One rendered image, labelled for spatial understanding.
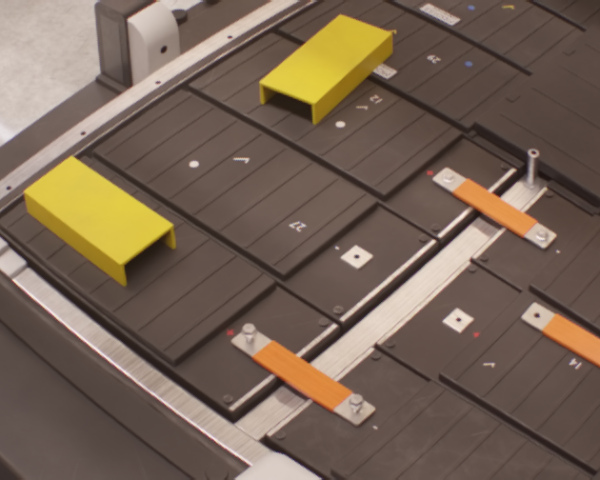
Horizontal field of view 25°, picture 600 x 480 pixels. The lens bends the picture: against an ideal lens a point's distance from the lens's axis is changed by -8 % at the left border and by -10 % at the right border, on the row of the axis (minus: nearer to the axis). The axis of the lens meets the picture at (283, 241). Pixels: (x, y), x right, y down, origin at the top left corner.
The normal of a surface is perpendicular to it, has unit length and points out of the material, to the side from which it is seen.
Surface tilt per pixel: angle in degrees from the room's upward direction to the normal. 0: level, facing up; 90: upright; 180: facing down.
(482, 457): 0
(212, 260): 0
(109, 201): 0
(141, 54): 90
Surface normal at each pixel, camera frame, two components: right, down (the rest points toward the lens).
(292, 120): -0.04, -0.72
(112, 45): -0.68, 0.53
